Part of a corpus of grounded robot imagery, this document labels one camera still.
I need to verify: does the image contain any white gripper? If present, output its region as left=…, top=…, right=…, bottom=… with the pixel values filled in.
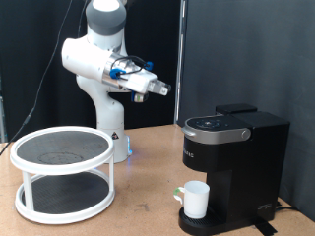
left=119, top=69, right=172, bottom=97

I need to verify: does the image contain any white mug with green mark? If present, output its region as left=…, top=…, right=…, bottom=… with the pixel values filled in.
left=172, top=180, right=211, bottom=220

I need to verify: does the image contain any black Keurig coffee machine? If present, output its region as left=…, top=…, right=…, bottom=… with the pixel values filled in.
left=177, top=103, right=291, bottom=236

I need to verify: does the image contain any vertical metal pole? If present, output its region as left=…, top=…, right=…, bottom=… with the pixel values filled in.
left=172, top=0, right=188, bottom=125

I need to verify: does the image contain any white two-tier turntable stand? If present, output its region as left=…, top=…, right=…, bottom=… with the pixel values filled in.
left=9, top=125, right=116, bottom=225

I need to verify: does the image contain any black tape strip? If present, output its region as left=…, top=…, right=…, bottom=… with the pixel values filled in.
left=252, top=220, right=279, bottom=236

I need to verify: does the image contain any wrist camera on blue mount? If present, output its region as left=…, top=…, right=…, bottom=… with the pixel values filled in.
left=131, top=91, right=150, bottom=104

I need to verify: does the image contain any blue cable clip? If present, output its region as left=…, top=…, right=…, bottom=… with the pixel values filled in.
left=108, top=55, right=155, bottom=81

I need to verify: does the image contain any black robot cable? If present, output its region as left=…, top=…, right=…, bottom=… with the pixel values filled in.
left=0, top=0, right=74, bottom=155

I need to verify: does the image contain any grey metal frame post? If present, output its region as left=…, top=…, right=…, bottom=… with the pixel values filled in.
left=0, top=78, right=7, bottom=143

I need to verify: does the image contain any black power cord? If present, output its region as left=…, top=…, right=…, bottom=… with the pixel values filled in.
left=275, top=200, right=298, bottom=212

